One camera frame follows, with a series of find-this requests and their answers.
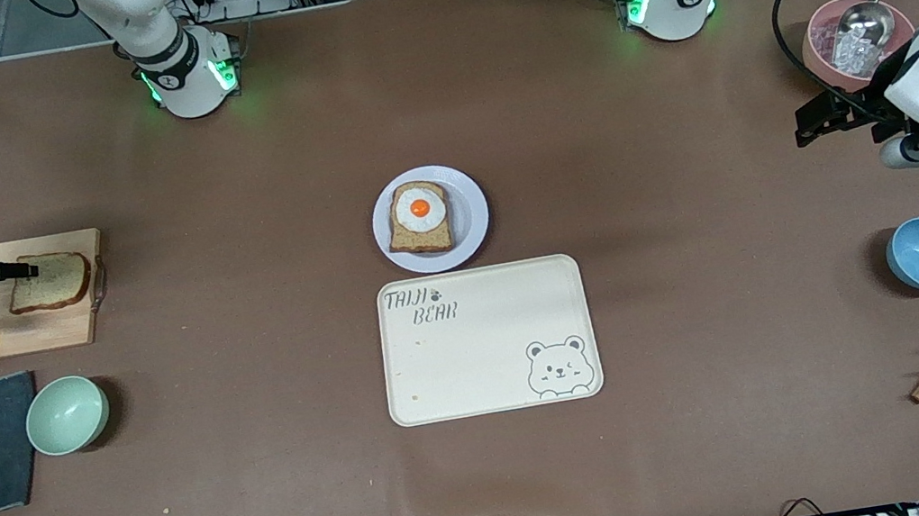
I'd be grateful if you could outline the toast slice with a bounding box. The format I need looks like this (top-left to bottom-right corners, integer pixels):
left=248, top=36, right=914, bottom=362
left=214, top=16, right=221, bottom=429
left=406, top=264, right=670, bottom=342
left=379, top=177, right=458, bottom=260

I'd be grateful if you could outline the clear ice cubes pile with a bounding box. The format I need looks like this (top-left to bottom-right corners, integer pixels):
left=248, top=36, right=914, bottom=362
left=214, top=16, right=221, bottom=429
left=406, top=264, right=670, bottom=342
left=809, top=14, right=888, bottom=82

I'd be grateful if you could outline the cream bear print tray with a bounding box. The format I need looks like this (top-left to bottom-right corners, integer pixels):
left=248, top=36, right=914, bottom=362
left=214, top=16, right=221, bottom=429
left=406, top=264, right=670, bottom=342
left=370, top=250, right=608, bottom=430

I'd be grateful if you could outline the mint green bowl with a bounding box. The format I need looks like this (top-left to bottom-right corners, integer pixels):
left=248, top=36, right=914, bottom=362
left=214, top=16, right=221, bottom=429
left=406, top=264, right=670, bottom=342
left=19, top=371, right=116, bottom=460

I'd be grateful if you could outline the pink bowl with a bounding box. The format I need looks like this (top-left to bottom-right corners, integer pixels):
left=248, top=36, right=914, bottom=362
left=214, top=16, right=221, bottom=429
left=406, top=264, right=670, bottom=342
left=795, top=0, right=919, bottom=100

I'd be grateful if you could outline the round white plate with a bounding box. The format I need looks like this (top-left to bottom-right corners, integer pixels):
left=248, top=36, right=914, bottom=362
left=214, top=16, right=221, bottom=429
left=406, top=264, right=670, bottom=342
left=364, top=158, right=497, bottom=282

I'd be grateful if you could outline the fried egg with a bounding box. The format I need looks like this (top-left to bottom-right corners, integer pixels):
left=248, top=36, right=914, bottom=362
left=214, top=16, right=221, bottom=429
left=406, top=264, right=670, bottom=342
left=390, top=183, right=450, bottom=236

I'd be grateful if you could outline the wooden cutting board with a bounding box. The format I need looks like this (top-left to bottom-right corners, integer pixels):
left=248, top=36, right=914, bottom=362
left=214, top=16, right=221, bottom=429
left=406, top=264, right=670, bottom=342
left=0, top=226, right=118, bottom=358

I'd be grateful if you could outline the plain brown bread slice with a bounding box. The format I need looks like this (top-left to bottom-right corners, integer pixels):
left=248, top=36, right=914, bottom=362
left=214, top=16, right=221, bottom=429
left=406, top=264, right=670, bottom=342
left=2, top=248, right=96, bottom=317

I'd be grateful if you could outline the metal scoop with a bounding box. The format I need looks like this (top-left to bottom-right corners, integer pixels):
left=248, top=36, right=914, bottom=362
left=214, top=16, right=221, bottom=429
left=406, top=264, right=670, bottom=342
left=826, top=0, right=908, bottom=57

